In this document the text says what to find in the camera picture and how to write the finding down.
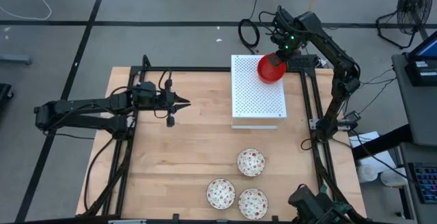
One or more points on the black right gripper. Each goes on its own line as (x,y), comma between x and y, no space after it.
(288,32)

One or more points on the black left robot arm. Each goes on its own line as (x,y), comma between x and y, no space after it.
(78,109)

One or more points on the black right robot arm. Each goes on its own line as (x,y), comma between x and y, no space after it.
(336,56)

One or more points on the red plastic mini bowl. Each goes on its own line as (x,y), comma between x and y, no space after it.
(269,75)

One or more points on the black laptop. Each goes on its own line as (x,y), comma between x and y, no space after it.
(421,70)

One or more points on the white perforated metal shelf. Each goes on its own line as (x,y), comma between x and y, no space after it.
(252,97)

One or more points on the black floor fan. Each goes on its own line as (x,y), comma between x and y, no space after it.
(414,2)

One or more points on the black backlit keyboard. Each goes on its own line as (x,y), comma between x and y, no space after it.
(425,183)

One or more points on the white round container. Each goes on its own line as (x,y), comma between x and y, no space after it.
(367,173)
(392,178)

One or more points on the grey side desk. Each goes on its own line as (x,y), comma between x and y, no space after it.
(416,114)

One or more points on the black aluminium table frame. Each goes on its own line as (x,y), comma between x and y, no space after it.
(305,94)

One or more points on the green floral ceramic bowl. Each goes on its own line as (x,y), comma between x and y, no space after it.
(251,162)
(221,194)
(253,204)

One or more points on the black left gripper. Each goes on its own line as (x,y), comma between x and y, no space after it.
(147,96)

